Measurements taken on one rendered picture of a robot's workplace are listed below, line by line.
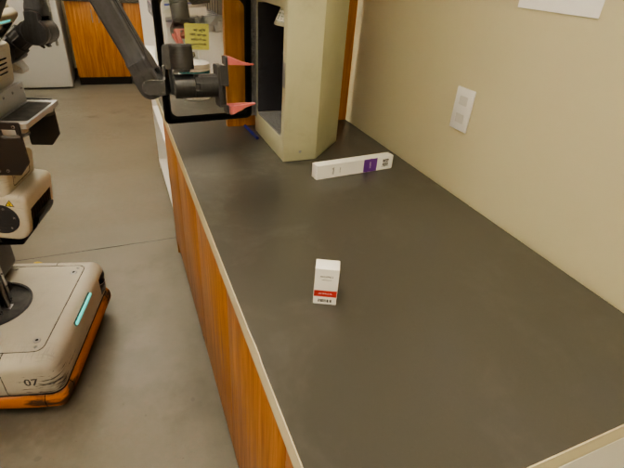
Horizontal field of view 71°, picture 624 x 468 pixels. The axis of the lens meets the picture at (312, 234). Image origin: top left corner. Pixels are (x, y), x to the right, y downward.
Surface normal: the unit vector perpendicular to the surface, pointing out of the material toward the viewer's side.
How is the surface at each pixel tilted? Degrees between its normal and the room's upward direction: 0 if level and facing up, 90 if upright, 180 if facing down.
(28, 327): 0
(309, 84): 90
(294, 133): 90
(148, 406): 0
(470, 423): 0
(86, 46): 90
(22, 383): 90
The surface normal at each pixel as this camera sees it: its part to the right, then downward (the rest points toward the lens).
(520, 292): 0.07, -0.85
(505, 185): -0.92, 0.15
